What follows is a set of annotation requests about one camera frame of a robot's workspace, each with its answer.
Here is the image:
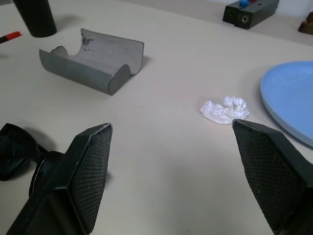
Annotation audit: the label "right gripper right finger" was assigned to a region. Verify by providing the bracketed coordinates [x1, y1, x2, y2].
[231, 119, 313, 235]

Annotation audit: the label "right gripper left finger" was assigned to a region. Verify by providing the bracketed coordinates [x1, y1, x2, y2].
[0, 123, 113, 235]

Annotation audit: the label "black sunglasses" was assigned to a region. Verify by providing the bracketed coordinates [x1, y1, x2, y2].
[0, 123, 74, 196]

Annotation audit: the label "crumpled white tissue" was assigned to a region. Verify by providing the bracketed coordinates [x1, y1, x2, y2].
[200, 95, 250, 126]

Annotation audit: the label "light blue plate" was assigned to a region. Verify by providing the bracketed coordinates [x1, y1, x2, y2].
[259, 61, 313, 148]

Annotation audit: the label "grey open glasses case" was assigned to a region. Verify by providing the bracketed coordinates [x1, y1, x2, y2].
[39, 28, 145, 96]

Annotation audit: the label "brown wooden peg rack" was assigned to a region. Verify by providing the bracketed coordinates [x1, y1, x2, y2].
[297, 12, 313, 35]

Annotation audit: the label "red and black marker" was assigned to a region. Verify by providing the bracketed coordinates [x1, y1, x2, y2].
[0, 31, 22, 45]

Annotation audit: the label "plain black box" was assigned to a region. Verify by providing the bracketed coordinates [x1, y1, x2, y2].
[234, 0, 280, 30]

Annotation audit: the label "black box with coloured knobs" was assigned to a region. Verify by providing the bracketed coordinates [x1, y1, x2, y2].
[222, 0, 252, 25]

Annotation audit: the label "black cylindrical cup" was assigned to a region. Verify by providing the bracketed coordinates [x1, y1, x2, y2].
[12, 0, 58, 38]

